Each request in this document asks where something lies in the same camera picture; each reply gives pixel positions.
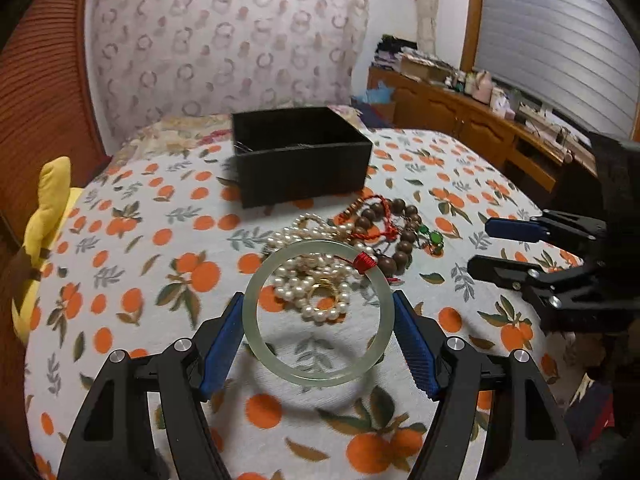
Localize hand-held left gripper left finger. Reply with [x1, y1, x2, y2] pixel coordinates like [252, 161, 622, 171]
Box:
[57, 292, 246, 480]

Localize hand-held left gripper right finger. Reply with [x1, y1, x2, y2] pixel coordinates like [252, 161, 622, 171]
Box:
[391, 290, 582, 480]

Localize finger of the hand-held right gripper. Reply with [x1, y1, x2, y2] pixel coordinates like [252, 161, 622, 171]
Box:
[467, 254, 640, 333]
[484, 209, 608, 255]

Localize pale green jade bangle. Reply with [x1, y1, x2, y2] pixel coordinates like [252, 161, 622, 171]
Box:
[243, 240, 390, 387]

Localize green gem pendant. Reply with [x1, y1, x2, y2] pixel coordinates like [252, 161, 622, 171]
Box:
[416, 226, 447, 257]

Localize brown wooden bead bracelet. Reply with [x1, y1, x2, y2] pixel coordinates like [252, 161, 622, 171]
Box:
[345, 196, 426, 282]

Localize white pearl necklace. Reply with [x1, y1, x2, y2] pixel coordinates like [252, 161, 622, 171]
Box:
[265, 212, 381, 327]

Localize gold ring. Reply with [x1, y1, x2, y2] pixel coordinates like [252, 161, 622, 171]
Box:
[309, 280, 347, 307]

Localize red knotted cord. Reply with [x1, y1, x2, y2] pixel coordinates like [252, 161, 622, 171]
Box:
[336, 199, 402, 247]

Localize black jewelry box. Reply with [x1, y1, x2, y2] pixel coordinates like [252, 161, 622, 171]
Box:
[231, 106, 372, 209]

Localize orange fruit print sheet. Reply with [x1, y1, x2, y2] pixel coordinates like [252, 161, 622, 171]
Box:
[22, 127, 596, 480]

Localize wooden cabinet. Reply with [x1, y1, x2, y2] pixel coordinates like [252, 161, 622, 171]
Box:
[367, 67, 601, 193]

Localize row of bottles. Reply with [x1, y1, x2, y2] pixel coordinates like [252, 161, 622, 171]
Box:
[450, 67, 517, 122]

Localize grey window blind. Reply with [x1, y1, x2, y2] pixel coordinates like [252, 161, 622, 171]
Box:
[472, 0, 640, 143]

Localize cardboard box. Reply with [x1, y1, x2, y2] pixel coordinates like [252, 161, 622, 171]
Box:
[399, 51, 452, 84]

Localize blue plastic bag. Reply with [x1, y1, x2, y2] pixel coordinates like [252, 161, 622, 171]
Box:
[352, 82, 397, 107]

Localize stack of folded clothes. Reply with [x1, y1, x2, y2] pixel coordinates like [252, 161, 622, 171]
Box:
[375, 35, 417, 72]

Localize yellow plush toy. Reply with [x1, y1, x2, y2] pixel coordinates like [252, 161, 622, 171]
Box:
[11, 156, 84, 346]

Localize floral blanket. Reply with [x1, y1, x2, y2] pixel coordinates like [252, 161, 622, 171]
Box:
[117, 105, 366, 155]

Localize white lace curtain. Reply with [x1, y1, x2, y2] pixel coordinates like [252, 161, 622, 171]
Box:
[402, 0, 442, 55]

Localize circle patterned sheer curtain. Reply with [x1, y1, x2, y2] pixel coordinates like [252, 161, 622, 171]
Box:
[85, 0, 371, 150]

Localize wooden louvered wardrobe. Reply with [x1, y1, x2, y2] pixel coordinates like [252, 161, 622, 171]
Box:
[0, 0, 108, 261]

